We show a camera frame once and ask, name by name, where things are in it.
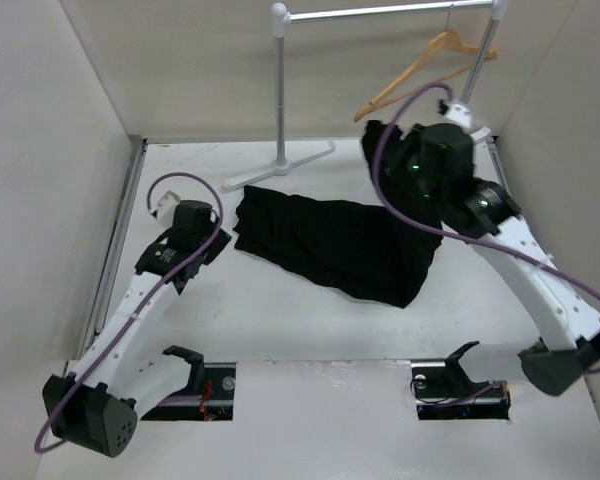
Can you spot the white clothes rack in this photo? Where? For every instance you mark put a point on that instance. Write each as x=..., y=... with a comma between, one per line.
x=328, y=63

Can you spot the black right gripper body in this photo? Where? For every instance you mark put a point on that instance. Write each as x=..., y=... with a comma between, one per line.
x=412, y=174

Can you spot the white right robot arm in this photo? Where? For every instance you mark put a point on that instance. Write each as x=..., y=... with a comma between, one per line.
x=569, y=328

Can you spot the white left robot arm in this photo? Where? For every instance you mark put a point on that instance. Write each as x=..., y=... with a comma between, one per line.
x=103, y=396

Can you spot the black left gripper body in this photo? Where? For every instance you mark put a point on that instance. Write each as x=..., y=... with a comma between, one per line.
x=217, y=247

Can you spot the wooden clothes hanger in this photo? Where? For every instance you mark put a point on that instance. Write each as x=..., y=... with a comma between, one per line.
x=449, y=40

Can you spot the black trousers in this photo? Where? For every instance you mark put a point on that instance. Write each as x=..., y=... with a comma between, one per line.
x=361, y=250

